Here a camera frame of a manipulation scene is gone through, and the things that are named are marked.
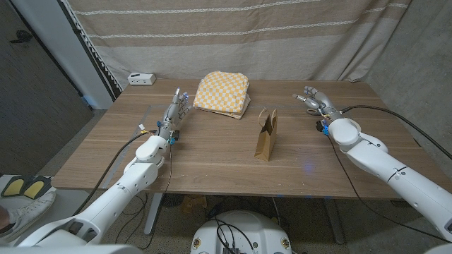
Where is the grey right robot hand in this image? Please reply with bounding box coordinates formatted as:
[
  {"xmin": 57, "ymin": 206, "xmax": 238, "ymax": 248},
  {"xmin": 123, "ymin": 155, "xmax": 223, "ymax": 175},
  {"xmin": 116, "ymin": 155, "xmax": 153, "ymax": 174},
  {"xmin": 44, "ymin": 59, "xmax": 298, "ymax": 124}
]
[{"xmin": 292, "ymin": 85, "xmax": 345, "ymax": 121}]

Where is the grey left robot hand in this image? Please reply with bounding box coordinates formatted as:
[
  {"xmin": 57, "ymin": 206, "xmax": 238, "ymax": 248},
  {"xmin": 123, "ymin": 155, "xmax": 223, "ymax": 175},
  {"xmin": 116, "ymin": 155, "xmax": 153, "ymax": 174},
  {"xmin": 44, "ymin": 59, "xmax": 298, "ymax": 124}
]
[{"xmin": 157, "ymin": 87, "xmax": 194, "ymax": 140}]

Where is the grey tape line marking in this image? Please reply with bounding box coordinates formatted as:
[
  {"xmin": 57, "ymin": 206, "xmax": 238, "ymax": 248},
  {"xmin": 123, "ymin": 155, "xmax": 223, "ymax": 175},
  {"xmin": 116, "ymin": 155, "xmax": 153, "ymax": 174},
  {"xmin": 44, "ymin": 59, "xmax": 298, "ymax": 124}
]
[{"xmin": 101, "ymin": 104, "xmax": 311, "ymax": 190}]

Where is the yellow white checkered towel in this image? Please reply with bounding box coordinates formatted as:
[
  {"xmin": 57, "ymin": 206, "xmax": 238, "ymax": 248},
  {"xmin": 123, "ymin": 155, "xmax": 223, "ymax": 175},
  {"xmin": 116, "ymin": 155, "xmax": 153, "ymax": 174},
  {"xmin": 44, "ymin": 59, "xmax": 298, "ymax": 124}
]
[{"xmin": 192, "ymin": 71, "xmax": 252, "ymax": 121}]

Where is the brown paper bag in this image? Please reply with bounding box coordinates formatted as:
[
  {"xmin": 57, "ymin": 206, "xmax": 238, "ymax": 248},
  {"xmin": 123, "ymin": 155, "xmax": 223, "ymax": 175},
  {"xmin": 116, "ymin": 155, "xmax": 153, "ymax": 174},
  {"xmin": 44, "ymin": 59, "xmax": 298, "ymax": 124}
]
[{"xmin": 254, "ymin": 107, "xmax": 279, "ymax": 162}]

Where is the white power strip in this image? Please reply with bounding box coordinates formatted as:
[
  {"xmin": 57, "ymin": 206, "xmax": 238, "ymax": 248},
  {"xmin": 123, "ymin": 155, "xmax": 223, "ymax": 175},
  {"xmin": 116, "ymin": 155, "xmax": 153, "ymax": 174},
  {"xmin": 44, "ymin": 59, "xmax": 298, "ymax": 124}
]
[{"xmin": 127, "ymin": 72, "xmax": 157, "ymax": 86}]

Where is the beige striped curtain backdrop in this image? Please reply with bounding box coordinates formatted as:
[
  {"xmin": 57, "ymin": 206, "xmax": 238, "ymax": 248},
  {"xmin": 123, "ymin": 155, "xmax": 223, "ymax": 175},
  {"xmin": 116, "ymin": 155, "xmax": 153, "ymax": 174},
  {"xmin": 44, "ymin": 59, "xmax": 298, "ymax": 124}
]
[{"xmin": 66, "ymin": 0, "xmax": 413, "ymax": 91}]

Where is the tan crumpled paper piece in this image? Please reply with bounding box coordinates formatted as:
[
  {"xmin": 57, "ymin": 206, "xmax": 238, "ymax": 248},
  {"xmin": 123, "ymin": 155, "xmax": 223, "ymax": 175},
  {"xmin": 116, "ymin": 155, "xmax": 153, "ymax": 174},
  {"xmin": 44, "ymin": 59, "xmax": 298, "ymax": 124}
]
[{"xmin": 181, "ymin": 195, "xmax": 208, "ymax": 214}]

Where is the black curtain edge strip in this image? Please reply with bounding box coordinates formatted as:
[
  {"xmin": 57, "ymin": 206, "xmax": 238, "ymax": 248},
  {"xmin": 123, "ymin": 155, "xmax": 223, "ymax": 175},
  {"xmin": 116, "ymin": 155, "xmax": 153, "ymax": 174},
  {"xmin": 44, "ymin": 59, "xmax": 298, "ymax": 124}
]
[{"xmin": 58, "ymin": 0, "xmax": 123, "ymax": 102}]

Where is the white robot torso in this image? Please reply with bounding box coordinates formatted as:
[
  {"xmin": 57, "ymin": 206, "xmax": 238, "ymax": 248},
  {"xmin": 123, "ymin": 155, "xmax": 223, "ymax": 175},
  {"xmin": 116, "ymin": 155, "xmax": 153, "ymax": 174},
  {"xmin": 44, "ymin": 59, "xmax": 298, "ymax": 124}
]
[{"xmin": 190, "ymin": 210, "xmax": 293, "ymax": 254}]

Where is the dark grey door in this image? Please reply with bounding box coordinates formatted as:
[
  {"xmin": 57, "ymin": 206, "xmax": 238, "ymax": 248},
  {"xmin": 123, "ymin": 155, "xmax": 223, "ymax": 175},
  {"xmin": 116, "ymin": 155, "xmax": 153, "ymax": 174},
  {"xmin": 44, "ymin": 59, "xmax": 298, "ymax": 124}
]
[{"xmin": 0, "ymin": 0, "xmax": 95, "ymax": 176}]

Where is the yellow black foot pedal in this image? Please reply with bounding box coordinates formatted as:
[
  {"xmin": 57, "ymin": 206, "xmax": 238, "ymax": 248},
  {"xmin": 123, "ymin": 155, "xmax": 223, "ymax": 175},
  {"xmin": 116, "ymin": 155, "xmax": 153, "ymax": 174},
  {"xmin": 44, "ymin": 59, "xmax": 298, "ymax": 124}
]
[
  {"xmin": 22, "ymin": 175, "xmax": 53, "ymax": 201},
  {"xmin": 1, "ymin": 175, "xmax": 28, "ymax": 198}
]

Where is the white sneaker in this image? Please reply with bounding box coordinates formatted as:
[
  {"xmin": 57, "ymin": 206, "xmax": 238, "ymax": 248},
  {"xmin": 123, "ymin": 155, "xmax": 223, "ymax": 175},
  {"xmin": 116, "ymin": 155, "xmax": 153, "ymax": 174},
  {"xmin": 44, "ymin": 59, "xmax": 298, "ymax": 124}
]
[{"xmin": 0, "ymin": 190, "xmax": 57, "ymax": 243}]

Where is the person lower leg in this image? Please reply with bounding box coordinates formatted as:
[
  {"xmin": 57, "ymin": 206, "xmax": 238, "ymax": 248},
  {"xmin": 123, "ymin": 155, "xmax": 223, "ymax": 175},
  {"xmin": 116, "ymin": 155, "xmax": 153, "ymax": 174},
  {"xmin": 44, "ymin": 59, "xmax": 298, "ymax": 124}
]
[{"xmin": 0, "ymin": 205, "xmax": 11, "ymax": 232}]

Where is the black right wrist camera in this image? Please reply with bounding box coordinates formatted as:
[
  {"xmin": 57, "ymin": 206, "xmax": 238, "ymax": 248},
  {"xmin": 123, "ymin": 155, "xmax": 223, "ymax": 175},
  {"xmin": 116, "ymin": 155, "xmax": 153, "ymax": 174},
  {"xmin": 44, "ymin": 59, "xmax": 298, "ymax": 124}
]
[{"xmin": 316, "ymin": 119, "xmax": 330, "ymax": 137}]

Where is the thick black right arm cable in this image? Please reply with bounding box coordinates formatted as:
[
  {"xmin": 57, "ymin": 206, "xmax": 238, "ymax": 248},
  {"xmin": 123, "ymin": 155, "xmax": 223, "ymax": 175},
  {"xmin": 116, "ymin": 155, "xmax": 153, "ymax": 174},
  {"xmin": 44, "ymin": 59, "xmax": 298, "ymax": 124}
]
[{"xmin": 339, "ymin": 104, "xmax": 452, "ymax": 160}]

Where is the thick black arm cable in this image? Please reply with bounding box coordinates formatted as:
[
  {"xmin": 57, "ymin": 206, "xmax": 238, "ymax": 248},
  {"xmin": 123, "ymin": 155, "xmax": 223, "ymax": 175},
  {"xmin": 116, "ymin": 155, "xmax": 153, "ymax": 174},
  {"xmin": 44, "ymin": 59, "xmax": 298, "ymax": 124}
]
[
  {"xmin": 339, "ymin": 104, "xmax": 452, "ymax": 160},
  {"xmin": 71, "ymin": 130, "xmax": 158, "ymax": 217}
]

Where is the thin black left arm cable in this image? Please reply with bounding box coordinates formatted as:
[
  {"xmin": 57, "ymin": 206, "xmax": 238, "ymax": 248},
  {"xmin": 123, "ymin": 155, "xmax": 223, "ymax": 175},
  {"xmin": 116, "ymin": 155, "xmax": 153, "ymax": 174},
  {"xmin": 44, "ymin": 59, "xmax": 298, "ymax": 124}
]
[{"xmin": 139, "ymin": 143, "xmax": 174, "ymax": 250}]

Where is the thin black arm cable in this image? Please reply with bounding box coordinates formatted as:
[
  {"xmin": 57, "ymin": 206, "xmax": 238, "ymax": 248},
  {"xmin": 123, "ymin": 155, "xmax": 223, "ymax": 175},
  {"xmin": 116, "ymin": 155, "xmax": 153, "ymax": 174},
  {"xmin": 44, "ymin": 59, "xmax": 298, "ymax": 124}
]
[
  {"xmin": 326, "ymin": 135, "xmax": 452, "ymax": 244},
  {"xmin": 139, "ymin": 143, "xmax": 174, "ymax": 250}
]

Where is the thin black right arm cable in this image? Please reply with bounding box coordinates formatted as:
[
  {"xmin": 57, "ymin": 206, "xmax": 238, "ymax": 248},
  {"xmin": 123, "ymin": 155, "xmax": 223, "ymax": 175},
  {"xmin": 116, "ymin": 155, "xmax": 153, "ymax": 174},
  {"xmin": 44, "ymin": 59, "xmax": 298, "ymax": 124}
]
[{"xmin": 326, "ymin": 135, "xmax": 452, "ymax": 244}]

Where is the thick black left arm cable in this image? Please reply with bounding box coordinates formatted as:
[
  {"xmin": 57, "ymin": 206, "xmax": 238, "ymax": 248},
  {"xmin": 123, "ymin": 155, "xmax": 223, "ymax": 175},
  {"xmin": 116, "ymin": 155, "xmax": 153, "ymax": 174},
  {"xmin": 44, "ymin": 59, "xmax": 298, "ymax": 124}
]
[{"xmin": 71, "ymin": 130, "xmax": 158, "ymax": 217}]

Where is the black torso cable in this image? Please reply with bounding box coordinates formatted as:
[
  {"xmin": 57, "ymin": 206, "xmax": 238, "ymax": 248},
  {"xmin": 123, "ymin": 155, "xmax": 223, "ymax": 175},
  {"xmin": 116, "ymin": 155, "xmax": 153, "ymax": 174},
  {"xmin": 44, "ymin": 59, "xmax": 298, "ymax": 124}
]
[{"xmin": 211, "ymin": 217, "xmax": 257, "ymax": 254}]

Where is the black door handle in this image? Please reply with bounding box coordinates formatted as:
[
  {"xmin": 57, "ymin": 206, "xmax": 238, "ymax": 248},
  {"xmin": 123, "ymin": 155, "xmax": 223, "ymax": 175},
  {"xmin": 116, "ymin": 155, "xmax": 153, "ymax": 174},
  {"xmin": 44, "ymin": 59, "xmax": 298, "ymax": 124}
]
[{"xmin": 9, "ymin": 30, "xmax": 33, "ymax": 44}]

